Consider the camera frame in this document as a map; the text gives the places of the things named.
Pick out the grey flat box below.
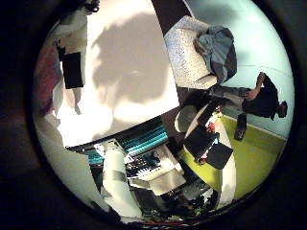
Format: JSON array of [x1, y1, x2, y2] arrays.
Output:
[[149, 168, 187, 196]]

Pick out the white plush toy pink patches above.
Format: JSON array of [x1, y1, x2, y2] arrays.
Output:
[[33, 44, 64, 117]]

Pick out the green floor mat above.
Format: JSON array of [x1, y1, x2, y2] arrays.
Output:
[[177, 114, 287, 200]]

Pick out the person in black shirt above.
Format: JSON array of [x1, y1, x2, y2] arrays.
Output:
[[206, 71, 289, 122]]

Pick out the white round table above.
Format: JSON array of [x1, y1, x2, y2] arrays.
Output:
[[174, 101, 238, 207]]

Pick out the speckled upholstered armchair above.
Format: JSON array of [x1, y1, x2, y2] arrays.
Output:
[[163, 14, 219, 91]]

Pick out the teal striped rack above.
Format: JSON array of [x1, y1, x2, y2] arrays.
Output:
[[83, 124, 170, 165]]

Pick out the blue grey jacket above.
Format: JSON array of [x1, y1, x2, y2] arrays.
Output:
[[193, 25, 238, 85]]

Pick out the black upright object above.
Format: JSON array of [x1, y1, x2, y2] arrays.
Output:
[[233, 112, 248, 142]]

